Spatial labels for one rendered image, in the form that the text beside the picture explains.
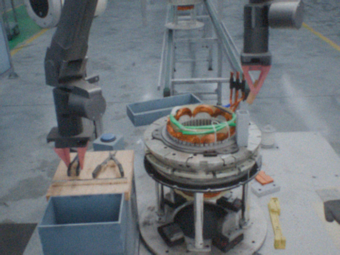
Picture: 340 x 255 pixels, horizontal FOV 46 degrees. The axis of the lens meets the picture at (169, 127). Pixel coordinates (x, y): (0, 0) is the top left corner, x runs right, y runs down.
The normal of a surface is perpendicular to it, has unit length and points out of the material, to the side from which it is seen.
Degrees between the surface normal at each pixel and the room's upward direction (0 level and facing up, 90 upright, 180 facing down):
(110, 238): 90
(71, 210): 90
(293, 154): 0
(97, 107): 90
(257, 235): 0
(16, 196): 0
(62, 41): 74
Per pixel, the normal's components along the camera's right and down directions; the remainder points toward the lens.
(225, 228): 0.66, 0.30
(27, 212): -0.04, -0.90
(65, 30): -0.53, 0.20
